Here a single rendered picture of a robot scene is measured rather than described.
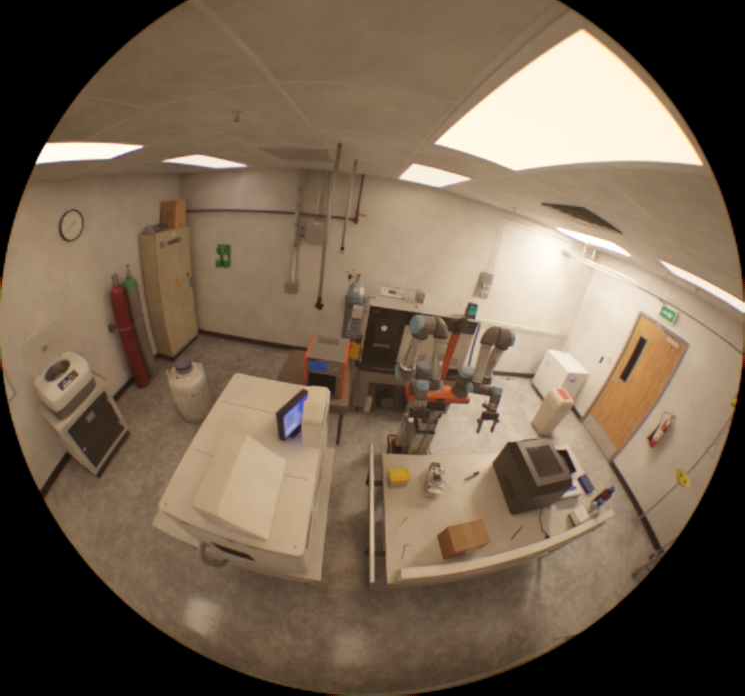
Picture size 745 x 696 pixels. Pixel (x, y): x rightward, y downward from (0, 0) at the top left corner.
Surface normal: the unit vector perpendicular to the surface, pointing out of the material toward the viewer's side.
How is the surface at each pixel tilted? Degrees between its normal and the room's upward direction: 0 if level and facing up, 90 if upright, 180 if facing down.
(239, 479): 41
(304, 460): 0
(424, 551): 0
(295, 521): 0
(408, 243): 90
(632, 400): 90
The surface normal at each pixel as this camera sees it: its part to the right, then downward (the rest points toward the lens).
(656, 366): -0.99, -0.15
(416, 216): 0.00, 0.44
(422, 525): 0.16, -0.89
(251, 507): 0.76, -0.58
